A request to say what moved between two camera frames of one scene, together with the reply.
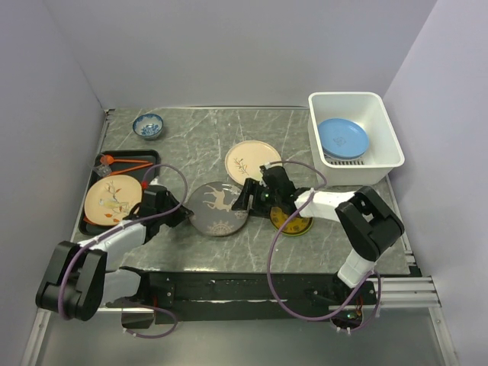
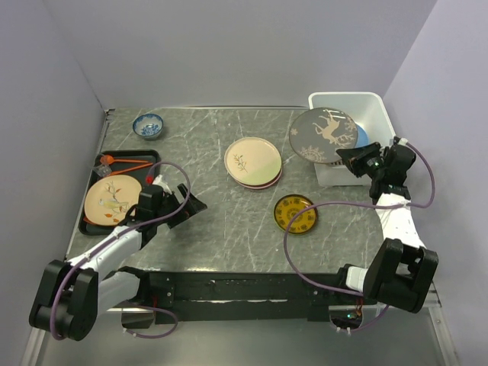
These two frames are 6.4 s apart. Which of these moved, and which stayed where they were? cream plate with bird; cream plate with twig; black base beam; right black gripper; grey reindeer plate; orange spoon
Moved: right black gripper; grey reindeer plate
Stayed: cream plate with twig; black base beam; orange spoon; cream plate with bird
